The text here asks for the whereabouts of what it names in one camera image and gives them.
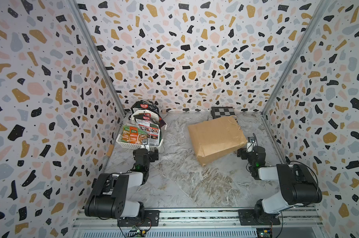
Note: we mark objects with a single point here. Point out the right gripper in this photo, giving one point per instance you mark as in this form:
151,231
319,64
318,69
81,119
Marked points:
244,153

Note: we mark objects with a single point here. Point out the brown paper bag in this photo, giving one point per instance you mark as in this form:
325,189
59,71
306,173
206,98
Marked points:
214,139

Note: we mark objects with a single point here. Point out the black purple condiment packet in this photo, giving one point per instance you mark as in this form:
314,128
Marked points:
161,122

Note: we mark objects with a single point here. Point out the black white red packet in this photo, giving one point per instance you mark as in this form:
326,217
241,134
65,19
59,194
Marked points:
148,121

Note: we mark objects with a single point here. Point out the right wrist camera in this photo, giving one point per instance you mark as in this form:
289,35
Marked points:
252,142

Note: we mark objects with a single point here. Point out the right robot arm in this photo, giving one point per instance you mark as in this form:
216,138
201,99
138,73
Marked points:
298,186

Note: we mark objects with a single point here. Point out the green orange condiment packet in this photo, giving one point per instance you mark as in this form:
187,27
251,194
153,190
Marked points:
134,135

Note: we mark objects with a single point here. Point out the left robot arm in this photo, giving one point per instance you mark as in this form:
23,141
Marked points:
108,200

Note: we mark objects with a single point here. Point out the black white checkerboard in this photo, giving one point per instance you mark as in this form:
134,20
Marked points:
218,112

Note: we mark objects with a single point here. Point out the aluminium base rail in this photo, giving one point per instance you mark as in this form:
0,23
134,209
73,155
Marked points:
204,223

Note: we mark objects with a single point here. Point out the brown tape piece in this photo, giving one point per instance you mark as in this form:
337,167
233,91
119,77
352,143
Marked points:
110,150

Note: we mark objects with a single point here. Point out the white plastic basket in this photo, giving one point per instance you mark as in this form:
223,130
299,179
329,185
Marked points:
136,146

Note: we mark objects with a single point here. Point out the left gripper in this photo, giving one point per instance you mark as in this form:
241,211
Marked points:
153,155

